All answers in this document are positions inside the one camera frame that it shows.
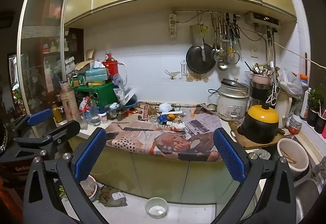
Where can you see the yellow oil bottle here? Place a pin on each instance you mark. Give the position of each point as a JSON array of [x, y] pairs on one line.
[[57, 113]]

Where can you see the stack of bowls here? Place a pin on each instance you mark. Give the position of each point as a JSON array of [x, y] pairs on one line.
[[295, 124]]

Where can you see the pink plastic basin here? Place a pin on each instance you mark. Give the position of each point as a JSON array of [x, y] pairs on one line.
[[89, 187]]

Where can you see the clear plastic bag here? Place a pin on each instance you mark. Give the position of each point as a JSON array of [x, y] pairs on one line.
[[290, 83]]

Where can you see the white wall socket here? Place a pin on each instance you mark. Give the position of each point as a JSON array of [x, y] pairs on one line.
[[254, 52]]

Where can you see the white rice cooker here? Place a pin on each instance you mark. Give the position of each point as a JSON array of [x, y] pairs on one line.
[[233, 103]]

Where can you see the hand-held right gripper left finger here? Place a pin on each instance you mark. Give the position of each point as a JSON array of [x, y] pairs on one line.
[[90, 155]]

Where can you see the steel slotted spoon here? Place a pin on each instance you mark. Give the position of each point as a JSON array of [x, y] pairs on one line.
[[219, 55]]

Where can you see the wooden cutting board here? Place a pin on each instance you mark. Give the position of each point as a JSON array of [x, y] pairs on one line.
[[235, 134]]

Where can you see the white bucket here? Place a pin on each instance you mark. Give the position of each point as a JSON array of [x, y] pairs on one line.
[[293, 156]]

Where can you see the glass display cabinet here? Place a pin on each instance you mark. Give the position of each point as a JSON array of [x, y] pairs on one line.
[[43, 48]]

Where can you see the utensil hanging rail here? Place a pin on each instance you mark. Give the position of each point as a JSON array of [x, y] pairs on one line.
[[203, 12]]

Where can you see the white water heater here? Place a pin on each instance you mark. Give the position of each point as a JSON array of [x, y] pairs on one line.
[[262, 19]]

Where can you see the clear glass bottle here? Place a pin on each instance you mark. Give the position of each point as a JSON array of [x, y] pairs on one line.
[[94, 114]]

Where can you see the white plastic bottle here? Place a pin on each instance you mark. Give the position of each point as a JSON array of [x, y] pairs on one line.
[[305, 103]]

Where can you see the black wok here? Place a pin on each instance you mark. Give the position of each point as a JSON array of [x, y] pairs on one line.
[[197, 62]]

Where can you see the stack of paper cups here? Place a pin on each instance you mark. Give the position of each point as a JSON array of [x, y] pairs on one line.
[[68, 101]]

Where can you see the white medicine bottle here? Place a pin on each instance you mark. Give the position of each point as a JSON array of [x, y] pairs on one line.
[[103, 117]]

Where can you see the black kitchen scissors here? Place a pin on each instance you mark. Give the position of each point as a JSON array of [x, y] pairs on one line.
[[235, 30]]

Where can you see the white power strip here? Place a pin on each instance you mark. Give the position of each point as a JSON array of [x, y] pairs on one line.
[[173, 25]]

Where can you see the grey plastic bag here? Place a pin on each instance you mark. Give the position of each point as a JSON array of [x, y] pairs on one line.
[[113, 198]]

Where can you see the potted plant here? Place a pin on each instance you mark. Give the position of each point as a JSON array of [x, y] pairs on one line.
[[315, 101]]

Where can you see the green metal box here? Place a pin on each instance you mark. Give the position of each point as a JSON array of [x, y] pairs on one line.
[[98, 95]]

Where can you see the newspaper sheet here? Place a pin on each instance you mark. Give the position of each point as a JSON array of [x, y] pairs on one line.
[[158, 142]]

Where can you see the black pot with yellow lid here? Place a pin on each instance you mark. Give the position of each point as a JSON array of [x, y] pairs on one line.
[[262, 122]]

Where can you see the blue bowl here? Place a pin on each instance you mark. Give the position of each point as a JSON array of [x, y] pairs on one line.
[[130, 104]]

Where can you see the pink utensil holder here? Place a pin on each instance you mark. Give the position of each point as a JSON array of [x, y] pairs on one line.
[[261, 78]]

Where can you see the steel ladle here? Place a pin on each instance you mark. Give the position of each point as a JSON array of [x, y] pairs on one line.
[[223, 65]]

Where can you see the white plastic container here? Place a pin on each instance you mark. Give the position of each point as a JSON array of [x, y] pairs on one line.
[[156, 207]]

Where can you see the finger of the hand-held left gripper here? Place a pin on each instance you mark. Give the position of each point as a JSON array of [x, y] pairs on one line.
[[39, 117], [65, 131]]

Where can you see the steel cleaver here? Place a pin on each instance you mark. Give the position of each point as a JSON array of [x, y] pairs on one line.
[[196, 35]]

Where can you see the teal tissue box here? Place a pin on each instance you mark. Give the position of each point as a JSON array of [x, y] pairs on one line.
[[98, 73]]

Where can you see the steel sink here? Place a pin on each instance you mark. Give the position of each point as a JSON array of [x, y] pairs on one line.
[[308, 201]]

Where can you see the brown cardboard piece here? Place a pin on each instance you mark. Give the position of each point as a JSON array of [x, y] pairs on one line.
[[152, 111]]

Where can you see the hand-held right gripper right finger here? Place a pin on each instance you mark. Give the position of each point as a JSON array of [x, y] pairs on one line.
[[229, 155]]

